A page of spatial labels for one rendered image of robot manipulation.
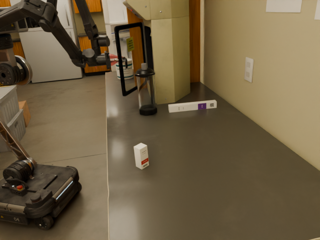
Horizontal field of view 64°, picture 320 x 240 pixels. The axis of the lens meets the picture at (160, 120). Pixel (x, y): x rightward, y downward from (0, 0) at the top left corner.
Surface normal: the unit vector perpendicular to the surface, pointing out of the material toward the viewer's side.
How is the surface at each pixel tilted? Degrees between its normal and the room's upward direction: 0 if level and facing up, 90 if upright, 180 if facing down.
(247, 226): 0
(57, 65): 90
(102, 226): 0
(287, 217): 0
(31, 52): 90
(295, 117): 90
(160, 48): 90
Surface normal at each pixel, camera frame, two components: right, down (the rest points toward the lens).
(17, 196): -0.06, -0.91
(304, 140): -0.98, 0.14
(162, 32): 0.20, 0.39
